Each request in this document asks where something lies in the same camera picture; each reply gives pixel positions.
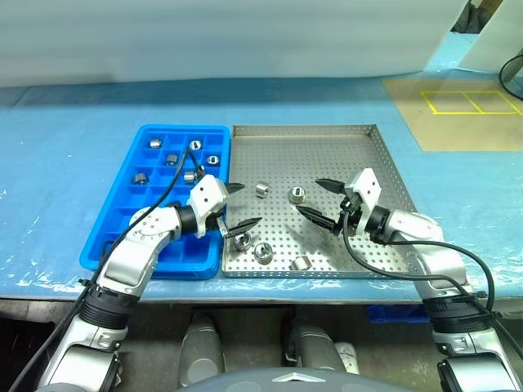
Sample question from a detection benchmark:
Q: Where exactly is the perforated metal tray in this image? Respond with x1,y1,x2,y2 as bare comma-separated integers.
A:
221,124,422,279

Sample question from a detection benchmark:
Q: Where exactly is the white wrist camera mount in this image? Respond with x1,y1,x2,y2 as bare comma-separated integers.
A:
187,174,229,239
349,167,385,237

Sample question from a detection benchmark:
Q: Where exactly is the blue compartment tray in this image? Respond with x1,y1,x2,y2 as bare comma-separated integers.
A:
79,124,231,281

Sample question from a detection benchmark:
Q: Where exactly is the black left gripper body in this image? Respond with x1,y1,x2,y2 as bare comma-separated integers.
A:
203,184,230,238

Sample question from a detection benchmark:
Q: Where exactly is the grey robot chest with emblem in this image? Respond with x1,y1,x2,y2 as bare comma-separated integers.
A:
173,365,363,392

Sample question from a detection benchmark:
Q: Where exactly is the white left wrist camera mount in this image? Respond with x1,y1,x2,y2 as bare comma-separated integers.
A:
187,174,229,239

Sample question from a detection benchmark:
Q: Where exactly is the brown table mat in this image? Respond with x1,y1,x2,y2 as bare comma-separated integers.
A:
382,77,523,153

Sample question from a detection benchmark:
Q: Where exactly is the white perforated foot cover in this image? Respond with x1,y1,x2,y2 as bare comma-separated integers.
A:
333,341,360,375

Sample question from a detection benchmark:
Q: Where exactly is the blue bin under table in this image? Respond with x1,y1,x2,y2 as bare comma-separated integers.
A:
366,305,431,324

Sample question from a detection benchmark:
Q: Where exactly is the white upright panel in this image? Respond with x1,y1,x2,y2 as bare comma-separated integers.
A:
457,0,523,77

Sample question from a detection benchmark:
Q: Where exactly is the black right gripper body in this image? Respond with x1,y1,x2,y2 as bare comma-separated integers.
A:
334,185,367,237

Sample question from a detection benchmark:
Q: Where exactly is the black background cable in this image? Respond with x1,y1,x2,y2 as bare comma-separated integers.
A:
498,52,523,101

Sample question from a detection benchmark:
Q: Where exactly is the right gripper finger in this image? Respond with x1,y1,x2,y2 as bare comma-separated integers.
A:
295,204,342,236
314,178,348,196

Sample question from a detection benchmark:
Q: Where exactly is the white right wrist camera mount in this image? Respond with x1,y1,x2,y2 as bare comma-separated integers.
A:
349,167,385,237

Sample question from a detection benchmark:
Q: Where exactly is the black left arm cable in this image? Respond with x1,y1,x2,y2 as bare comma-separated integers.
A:
6,146,208,392

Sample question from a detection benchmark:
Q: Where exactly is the grey rounded leg cover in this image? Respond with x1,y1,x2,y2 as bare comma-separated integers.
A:
179,312,226,387
281,317,348,372

